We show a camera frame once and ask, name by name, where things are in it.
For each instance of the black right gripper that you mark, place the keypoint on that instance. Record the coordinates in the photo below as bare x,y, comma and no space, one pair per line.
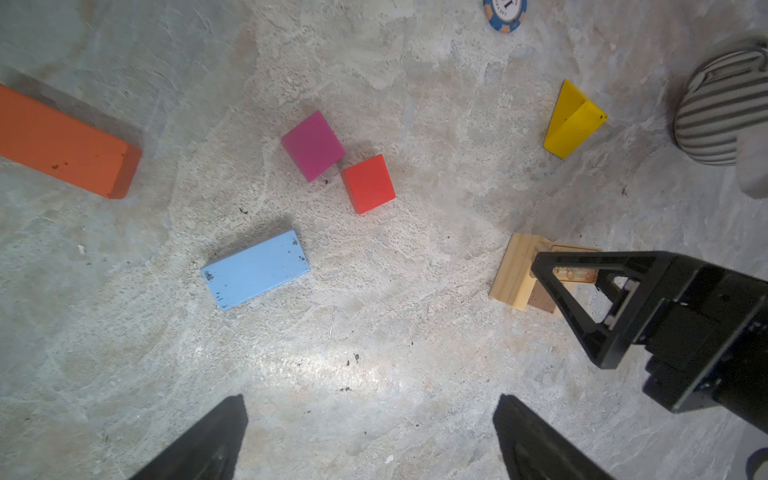
705,326

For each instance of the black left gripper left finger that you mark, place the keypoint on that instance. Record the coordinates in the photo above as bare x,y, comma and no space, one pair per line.
208,450

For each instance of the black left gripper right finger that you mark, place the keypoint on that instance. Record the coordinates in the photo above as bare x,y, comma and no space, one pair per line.
532,449

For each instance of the dragon picture wooden block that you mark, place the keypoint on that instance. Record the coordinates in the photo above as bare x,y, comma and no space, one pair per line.
569,274

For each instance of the light blue block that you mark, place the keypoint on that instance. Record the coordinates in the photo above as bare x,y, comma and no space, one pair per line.
249,273

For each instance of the yellow triangular block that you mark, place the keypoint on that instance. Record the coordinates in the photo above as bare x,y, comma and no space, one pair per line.
574,119

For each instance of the red cube block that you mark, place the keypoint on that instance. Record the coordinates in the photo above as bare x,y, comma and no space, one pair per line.
368,184

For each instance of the magenta cube block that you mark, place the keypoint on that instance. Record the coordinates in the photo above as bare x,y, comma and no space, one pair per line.
313,146

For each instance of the long orange red block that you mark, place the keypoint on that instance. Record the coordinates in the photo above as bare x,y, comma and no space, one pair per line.
49,141

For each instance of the blue white poker chip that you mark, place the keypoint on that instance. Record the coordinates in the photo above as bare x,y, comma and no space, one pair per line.
505,16

